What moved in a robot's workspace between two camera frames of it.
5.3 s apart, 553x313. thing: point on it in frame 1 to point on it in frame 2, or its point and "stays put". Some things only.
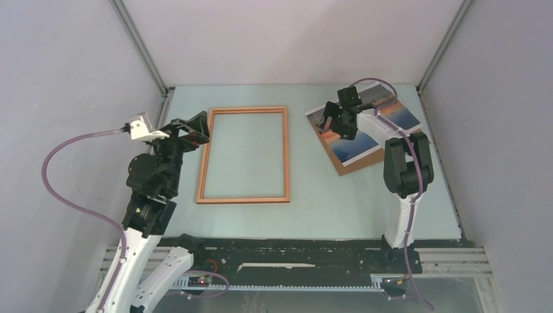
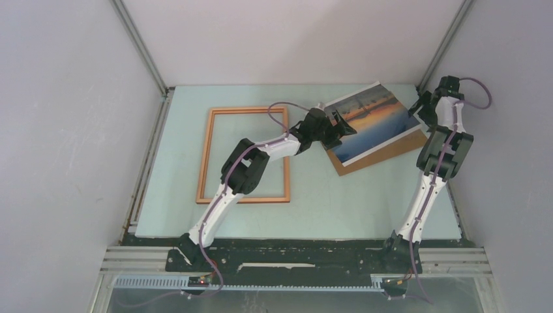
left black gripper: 197,126 to 334,133
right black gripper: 331,110 to 424,100
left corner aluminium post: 141,46 stays put
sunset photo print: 381,100 stays put
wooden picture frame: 285,109 stays put
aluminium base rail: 436,261 stays put
